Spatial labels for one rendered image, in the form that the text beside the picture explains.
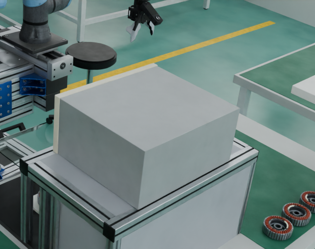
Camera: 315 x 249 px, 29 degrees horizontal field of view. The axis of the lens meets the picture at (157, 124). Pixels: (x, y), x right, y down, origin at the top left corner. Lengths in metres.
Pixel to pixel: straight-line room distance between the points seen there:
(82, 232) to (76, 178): 0.17
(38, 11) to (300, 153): 1.38
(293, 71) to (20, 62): 1.65
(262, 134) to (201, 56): 2.74
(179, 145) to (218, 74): 3.60
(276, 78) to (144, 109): 1.86
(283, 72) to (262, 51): 2.31
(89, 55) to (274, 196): 1.89
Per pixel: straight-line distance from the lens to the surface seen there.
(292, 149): 2.97
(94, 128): 1.82
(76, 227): 1.89
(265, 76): 3.65
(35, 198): 2.37
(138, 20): 2.75
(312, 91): 2.48
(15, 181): 2.48
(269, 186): 2.66
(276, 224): 2.42
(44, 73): 2.97
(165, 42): 5.89
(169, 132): 1.78
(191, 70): 5.37
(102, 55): 4.08
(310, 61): 4.00
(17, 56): 3.08
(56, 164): 1.96
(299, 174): 2.80
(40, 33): 2.98
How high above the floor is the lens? 2.22
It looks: 30 degrees down
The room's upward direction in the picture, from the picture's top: 7 degrees clockwise
